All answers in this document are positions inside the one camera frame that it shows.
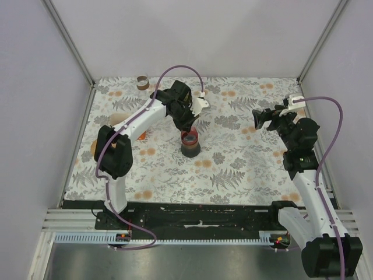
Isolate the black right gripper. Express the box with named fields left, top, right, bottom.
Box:
left=252, top=105, right=297, bottom=151

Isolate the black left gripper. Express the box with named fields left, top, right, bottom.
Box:
left=170, top=104, right=199, bottom=134

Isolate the round bamboo dripper holder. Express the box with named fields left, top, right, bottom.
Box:
left=91, top=113, right=131, bottom=161

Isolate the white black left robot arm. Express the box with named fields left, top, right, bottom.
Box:
left=94, top=80, right=209, bottom=229

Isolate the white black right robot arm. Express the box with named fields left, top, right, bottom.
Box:
left=252, top=100, right=363, bottom=279

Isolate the orange coffee filter box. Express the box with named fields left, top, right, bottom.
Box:
left=138, top=131, right=146, bottom=141

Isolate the floral patterned table mat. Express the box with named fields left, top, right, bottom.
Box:
left=64, top=77, right=303, bottom=206

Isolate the brown tape roll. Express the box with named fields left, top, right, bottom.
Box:
left=136, top=75, right=150, bottom=90

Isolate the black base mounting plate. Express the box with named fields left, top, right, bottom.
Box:
left=93, top=199, right=301, bottom=234

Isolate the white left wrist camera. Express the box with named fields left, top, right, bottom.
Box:
left=191, top=92, right=209, bottom=116

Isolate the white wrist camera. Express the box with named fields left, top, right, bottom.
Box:
left=279, top=94, right=306, bottom=116
left=191, top=92, right=209, bottom=116

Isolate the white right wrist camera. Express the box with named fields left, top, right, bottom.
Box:
left=279, top=94, right=306, bottom=116

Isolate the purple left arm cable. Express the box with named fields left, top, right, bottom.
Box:
left=96, top=64, right=205, bottom=251

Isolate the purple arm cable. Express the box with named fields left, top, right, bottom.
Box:
left=273, top=96, right=348, bottom=278
left=96, top=64, right=205, bottom=251

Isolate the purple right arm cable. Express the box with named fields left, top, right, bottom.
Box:
left=273, top=96, right=348, bottom=278

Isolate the white slotted cable duct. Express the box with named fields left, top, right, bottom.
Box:
left=54, top=232, right=289, bottom=246

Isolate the right aluminium frame post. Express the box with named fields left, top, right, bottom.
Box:
left=297, top=0, right=350, bottom=85

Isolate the aluminium front rail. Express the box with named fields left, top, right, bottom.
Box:
left=42, top=209, right=359, bottom=235

